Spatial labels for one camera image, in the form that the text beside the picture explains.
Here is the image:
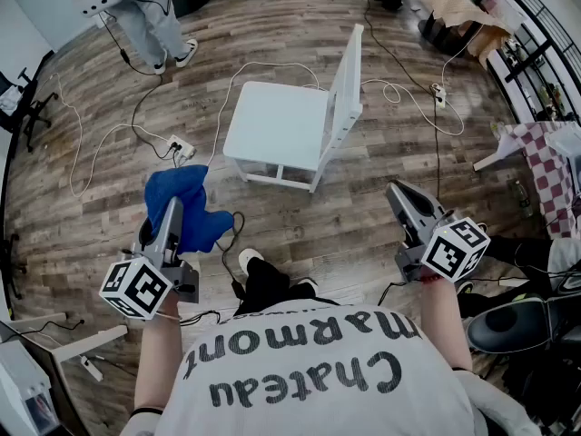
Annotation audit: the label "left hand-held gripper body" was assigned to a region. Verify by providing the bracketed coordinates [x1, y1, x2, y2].
[98, 233, 201, 321]

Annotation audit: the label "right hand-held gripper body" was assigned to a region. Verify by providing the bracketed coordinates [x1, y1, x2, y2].
[393, 209, 492, 285]

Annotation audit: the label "blue cloth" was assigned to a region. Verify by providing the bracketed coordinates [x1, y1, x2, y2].
[143, 164, 235, 254]

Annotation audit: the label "white wooden chair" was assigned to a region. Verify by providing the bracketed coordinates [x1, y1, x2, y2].
[222, 23, 364, 194]

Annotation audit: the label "person's right forearm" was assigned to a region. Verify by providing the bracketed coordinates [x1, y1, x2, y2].
[419, 275, 474, 372]

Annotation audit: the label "person's left forearm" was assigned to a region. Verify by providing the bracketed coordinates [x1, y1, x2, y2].
[133, 296, 194, 415]

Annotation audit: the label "black office chair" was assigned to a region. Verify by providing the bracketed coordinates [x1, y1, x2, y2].
[0, 68, 60, 154]

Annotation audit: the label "white desk leg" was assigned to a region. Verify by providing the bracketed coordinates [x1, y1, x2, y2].
[8, 313, 129, 383]

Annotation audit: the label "white table leg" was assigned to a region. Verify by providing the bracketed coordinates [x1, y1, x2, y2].
[471, 136, 523, 172]

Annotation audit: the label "dark glass bottle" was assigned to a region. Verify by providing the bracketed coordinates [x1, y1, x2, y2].
[511, 179, 535, 220]

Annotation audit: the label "person's white shoe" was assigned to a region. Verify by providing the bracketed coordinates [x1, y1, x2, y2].
[238, 248, 265, 281]

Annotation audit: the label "red checked tablecloth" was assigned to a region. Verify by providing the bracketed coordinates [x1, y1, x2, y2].
[503, 122, 581, 240]

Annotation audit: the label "person's black trousers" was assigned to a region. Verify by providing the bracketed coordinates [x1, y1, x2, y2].
[233, 256, 319, 317]

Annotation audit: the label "translucent white box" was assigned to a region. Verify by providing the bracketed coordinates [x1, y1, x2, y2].
[544, 124, 581, 163]

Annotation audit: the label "black metal railing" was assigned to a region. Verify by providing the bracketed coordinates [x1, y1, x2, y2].
[487, 0, 581, 124]

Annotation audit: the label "person's white printed shirt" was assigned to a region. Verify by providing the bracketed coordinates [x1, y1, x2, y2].
[120, 304, 546, 436]

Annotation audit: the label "table with tan cloth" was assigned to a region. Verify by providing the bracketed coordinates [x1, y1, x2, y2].
[410, 0, 517, 65]

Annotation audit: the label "black cable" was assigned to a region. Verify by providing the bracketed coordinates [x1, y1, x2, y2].
[362, 0, 444, 203]
[215, 211, 249, 299]
[97, 11, 182, 161]

